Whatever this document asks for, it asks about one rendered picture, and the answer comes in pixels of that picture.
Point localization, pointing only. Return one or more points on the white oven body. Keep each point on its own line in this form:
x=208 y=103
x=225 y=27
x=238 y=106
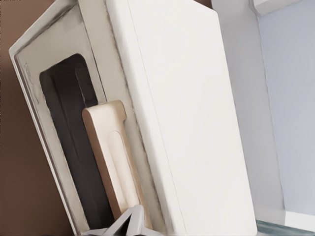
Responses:
x=187 y=103

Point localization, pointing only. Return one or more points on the white oven door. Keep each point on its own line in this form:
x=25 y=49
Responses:
x=61 y=81

